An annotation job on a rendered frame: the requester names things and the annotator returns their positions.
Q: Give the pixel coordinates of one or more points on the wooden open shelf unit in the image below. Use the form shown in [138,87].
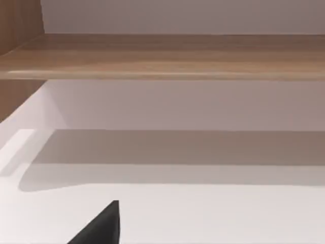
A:
[162,57]

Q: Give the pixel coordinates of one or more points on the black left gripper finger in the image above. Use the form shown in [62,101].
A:
[105,227]

